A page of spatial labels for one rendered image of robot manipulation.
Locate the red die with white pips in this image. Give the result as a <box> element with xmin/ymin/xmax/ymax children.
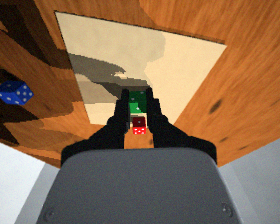
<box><xmin>132</xmin><ymin>117</ymin><xmax>146</xmax><ymax>134</ymax></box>

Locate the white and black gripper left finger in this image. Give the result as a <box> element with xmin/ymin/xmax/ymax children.
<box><xmin>60</xmin><ymin>89</ymin><xmax>131</xmax><ymax>168</ymax></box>

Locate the blue die with white pips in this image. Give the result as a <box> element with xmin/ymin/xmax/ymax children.
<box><xmin>0</xmin><ymin>80</ymin><xmax>34</xmax><ymax>105</ymax></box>

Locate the beige flat mat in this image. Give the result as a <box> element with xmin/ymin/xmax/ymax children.
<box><xmin>55</xmin><ymin>12</ymin><xmax>227</xmax><ymax>125</ymax></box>

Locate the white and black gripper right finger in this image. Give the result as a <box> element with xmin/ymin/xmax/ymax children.
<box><xmin>146</xmin><ymin>88</ymin><xmax>217</xmax><ymax>164</ymax></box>

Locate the green die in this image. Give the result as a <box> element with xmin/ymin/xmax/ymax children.
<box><xmin>128</xmin><ymin>91</ymin><xmax>147</xmax><ymax>114</ymax></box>

